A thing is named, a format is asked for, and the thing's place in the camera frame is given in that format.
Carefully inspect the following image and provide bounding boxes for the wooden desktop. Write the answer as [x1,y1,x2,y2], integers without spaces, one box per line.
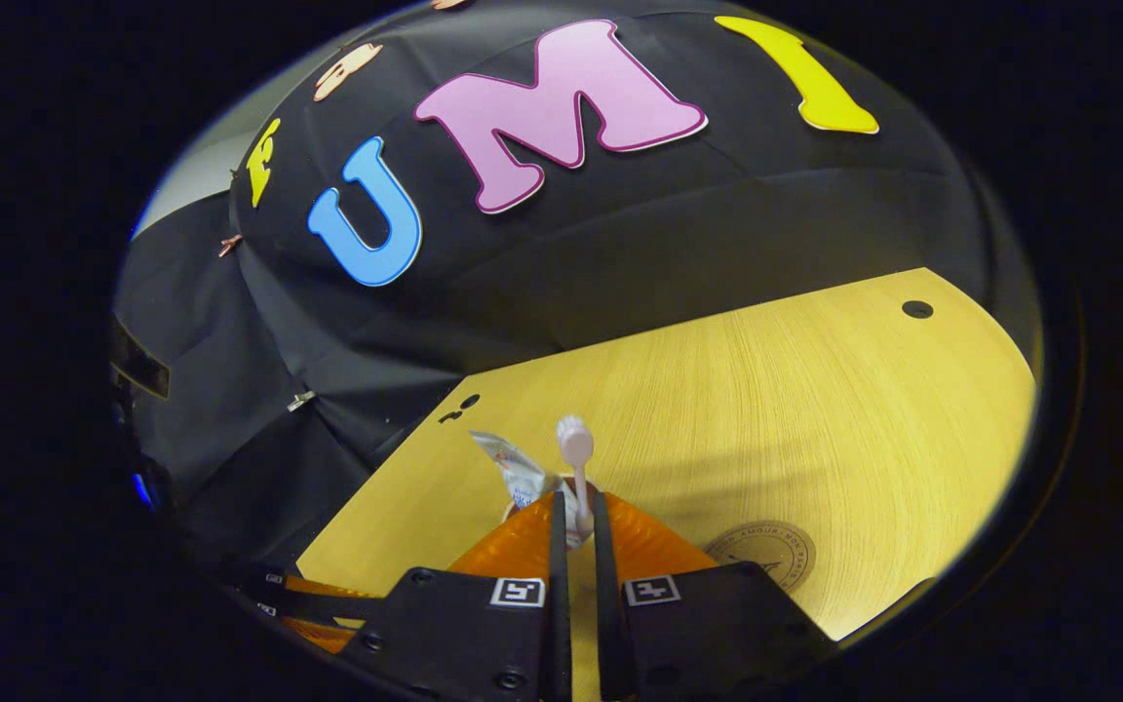
[296,268,1040,702]

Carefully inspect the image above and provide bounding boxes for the black backdrop cloth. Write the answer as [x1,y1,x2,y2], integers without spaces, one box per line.
[113,0,1045,586]

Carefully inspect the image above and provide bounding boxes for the pink toothbrush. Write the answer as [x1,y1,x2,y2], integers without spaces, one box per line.
[556,415,596,547]

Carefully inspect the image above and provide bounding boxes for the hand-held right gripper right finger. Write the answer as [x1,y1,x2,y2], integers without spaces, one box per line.
[591,490,837,702]

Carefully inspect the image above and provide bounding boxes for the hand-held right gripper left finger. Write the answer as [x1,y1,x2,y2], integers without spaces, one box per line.
[339,490,572,702]

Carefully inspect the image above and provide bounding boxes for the white toothpaste tube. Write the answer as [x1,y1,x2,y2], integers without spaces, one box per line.
[469,430,592,549]

